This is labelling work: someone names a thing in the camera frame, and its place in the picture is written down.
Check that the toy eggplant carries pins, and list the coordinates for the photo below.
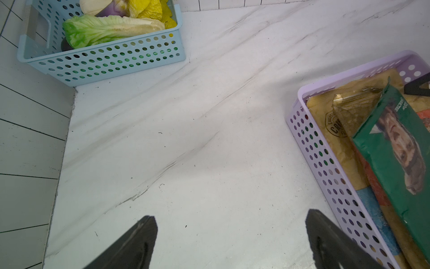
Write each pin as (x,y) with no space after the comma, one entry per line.
(65,45)

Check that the green REAL chips bag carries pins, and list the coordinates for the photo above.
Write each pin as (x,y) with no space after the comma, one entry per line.
(395,142)

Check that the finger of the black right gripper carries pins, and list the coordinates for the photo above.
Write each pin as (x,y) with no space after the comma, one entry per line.
(419,86)

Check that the brown orange chips bag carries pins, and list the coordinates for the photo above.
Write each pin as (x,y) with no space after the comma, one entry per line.
(352,108)

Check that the yellow snack bag in basket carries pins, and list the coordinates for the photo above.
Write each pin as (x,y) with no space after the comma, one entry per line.
(152,9)

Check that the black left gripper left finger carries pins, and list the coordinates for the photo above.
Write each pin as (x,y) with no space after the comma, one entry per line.
(133,250)

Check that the purple plastic basket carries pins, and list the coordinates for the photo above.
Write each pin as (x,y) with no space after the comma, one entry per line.
(350,213)

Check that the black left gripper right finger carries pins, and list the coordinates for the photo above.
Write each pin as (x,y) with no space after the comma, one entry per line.
(332,248)

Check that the sea salt chips bag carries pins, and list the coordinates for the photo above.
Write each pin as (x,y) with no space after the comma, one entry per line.
(360,174)

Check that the blue plastic basket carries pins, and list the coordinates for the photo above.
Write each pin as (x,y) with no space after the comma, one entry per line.
(39,46)

